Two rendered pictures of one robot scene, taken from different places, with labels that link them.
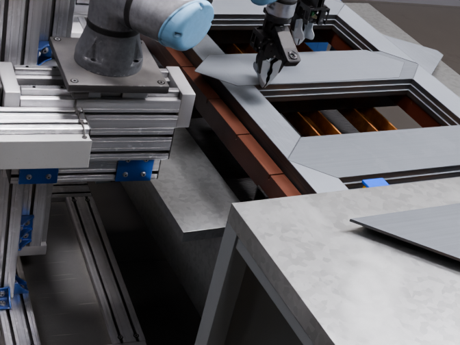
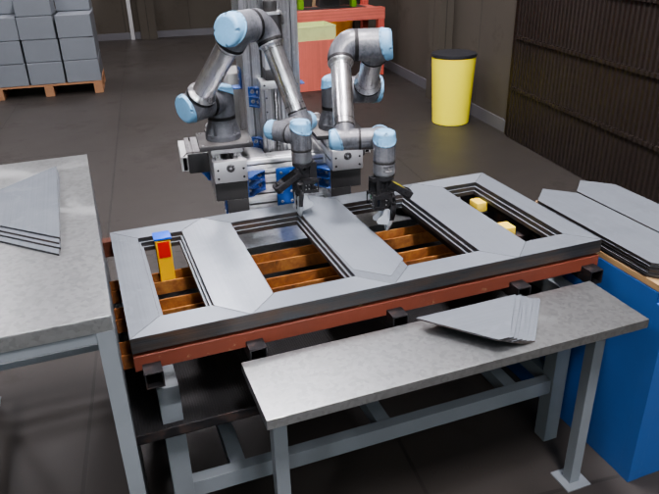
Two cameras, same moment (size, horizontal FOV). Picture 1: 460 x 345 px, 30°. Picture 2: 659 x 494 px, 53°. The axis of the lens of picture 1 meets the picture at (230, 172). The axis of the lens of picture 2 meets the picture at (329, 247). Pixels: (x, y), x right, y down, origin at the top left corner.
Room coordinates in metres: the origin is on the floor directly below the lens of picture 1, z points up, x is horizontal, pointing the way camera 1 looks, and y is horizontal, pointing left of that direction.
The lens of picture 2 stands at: (2.79, -2.23, 1.84)
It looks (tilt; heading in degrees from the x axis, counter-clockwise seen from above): 26 degrees down; 104
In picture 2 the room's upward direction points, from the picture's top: 1 degrees counter-clockwise
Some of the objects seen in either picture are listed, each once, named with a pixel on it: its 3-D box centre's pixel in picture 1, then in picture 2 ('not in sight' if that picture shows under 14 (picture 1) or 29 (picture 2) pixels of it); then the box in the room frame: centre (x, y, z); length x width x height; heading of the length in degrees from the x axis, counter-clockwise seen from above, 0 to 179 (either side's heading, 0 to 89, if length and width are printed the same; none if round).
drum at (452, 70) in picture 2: not in sight; (452, 87); (2.44, 4.53, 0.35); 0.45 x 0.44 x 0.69; 28
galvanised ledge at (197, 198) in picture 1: (126, 97); (346, 223); (2.23, 0.35, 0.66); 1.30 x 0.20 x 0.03; 34
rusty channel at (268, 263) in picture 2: not in sight; (327, 251); (2.23, 0.00, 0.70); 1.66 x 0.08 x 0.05; 34
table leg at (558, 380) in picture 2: not in sight; (556, 365); (3.12, -0.07, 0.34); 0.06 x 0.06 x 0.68; 34
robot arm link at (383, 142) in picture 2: not in sight; (383, 146); (2.47, -0.11, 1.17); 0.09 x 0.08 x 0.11; 105
